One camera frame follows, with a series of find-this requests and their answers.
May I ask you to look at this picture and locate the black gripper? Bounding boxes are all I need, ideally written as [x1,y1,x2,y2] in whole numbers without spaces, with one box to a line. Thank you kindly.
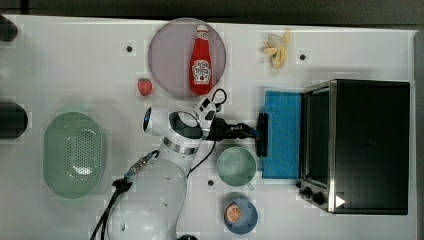
[209,117,259,141]

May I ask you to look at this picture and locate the black toaster oven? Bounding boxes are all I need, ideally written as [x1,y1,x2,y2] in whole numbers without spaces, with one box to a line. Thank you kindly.
[297,79,410,215]

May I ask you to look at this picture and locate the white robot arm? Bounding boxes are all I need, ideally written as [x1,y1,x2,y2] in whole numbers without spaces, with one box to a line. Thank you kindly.
[101,97,268,240]

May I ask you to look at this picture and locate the green mug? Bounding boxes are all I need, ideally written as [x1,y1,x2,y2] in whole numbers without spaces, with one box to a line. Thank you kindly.
[217,146,257,191]

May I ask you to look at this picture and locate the red ketchup bottle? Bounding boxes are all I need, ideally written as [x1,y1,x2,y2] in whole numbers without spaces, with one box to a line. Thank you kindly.
[189,25,212,95]

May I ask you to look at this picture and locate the orange slice toy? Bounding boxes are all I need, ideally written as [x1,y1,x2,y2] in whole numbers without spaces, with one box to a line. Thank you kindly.
[224,204,242,223]

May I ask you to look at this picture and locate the blue bowl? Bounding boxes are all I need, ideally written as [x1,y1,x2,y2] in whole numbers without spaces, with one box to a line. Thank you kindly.
[223,196,258,235]

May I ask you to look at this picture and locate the peeled banana toy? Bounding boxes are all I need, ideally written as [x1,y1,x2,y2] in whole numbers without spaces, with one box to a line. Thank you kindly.
[263,29,291,69]

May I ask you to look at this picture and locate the pink round plate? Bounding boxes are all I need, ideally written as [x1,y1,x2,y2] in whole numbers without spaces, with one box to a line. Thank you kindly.
[148,18,226,98]

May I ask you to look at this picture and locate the red strawberry toy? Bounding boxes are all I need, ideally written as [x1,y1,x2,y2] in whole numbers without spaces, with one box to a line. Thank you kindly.
[137,79,153,96]

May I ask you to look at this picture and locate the green perforated basket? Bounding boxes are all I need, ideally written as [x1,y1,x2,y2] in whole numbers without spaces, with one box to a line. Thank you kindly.
[43,112,106,199]

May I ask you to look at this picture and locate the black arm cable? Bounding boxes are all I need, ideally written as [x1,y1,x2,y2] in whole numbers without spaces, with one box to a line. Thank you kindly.
[89,87,228,240]

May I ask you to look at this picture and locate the black cylinder post lower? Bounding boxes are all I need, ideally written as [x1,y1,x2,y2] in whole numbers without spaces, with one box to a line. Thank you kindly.
[0,102,28,139]

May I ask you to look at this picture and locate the black cylinder post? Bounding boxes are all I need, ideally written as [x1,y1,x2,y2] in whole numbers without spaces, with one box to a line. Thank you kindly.
[0,15,18,42]
[0,102,28,139]

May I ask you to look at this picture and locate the black cylinder post upper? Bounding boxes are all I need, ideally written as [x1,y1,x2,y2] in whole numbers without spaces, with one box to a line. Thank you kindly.
[0,15,18,42]

